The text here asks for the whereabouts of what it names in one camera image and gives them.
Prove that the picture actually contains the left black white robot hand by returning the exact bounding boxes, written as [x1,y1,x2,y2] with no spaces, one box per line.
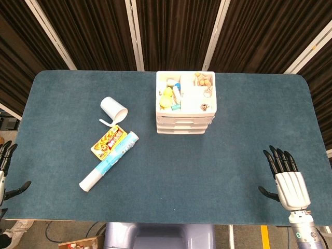
[0,141,32,208]

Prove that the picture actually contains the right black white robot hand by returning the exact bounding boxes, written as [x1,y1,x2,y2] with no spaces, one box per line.
[258,145,312,211]

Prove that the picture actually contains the white drawer organizer box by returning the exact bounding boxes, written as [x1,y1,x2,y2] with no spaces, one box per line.
[155,71,217,135]

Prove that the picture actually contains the white shoe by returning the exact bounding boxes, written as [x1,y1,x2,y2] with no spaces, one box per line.
[0,220,35,247]

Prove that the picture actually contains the dark brown pleated curtain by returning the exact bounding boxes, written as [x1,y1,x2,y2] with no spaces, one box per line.
[135,0,224,72]
[36,0,141,72]
[0,0,71,118]
[209,0,332,74]

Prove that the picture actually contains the yellow snack box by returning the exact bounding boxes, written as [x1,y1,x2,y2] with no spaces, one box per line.
[90,124,128,160]

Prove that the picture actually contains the white blue plastic bag roll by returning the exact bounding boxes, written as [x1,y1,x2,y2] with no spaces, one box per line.
[78,131,140,193]

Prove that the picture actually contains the blue table cloth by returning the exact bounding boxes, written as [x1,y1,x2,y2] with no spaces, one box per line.
[1,70,332,227]

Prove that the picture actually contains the brown cardboard box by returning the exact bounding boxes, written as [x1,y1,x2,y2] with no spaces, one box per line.
[58,235,99,249]

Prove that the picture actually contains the brown plush toy cluster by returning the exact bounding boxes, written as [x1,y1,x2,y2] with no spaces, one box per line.
[194,72,214,87]

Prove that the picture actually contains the lavender robot torso base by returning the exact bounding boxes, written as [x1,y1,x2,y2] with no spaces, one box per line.
[103,222,216,249]

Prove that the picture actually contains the white stick toy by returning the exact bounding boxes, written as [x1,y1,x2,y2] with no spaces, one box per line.
[172,86,183,104]

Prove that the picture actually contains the yellow rubber duck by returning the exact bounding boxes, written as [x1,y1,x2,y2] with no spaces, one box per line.
[158,87,174,108]

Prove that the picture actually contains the white frame post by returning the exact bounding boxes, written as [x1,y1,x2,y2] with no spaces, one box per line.
[282,25,332,75]
[201,0,231,72]
[24,0,77,71]
[124,0,145,72]
[0,102,23,121]

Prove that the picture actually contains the black floor cable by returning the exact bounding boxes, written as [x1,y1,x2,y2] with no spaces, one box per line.
[45,222,107,243]

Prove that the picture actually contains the white plastic cup with handle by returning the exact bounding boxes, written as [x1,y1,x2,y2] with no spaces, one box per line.
[99,96,129,128]

